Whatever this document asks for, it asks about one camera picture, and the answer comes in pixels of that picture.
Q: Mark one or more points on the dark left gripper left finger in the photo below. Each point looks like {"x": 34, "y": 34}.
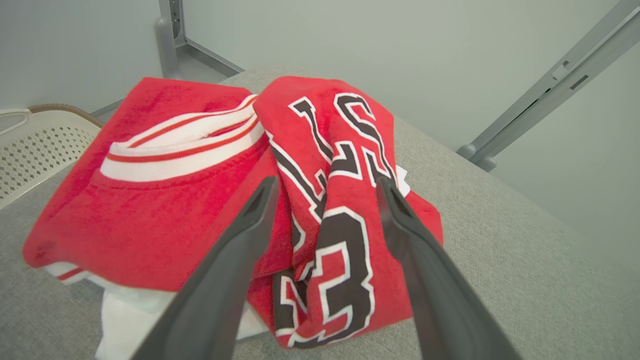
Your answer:
{"x": 220, "y": 290}

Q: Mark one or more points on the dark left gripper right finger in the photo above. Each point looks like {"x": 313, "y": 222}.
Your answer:
{"x": 440, "y": 300}

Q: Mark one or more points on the red Bulls 23 jersey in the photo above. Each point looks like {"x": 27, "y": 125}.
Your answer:
{"x": 150, "y": 220}

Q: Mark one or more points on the white perforated laundry basket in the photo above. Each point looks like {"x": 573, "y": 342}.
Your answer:
{"x": 45, "y": 150}

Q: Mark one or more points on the grey double partition post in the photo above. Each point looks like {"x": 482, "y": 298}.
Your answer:
{"x": 550, "y": 95}

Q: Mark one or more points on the grey partition post with rail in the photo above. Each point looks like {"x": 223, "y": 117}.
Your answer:
{"x": 167, "y": 45}

